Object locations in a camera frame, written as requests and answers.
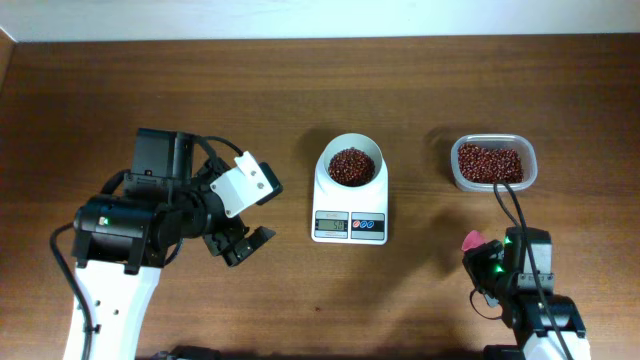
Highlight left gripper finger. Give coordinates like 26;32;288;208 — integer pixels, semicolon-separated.
204;234;240;265
227;226;276;267

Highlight pink measuring scoop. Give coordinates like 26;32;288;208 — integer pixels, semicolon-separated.
461;230;486;252

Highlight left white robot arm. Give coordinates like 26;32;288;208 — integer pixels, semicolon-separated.
49;128;283;359

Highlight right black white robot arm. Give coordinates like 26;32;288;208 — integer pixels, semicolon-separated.
461;227;591;360

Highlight white digital kitchen scale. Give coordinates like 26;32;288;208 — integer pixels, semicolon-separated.
311;147;389;245

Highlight red beans pile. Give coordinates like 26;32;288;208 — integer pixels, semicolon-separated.
457;143;524;184

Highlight clear plastic bean container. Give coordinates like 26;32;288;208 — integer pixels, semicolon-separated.
450;134;538;192

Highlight red beans in bowl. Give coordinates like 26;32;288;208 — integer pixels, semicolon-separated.
328;147;375;187

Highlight white bowl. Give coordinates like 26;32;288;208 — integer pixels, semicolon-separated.
318;133;383;188

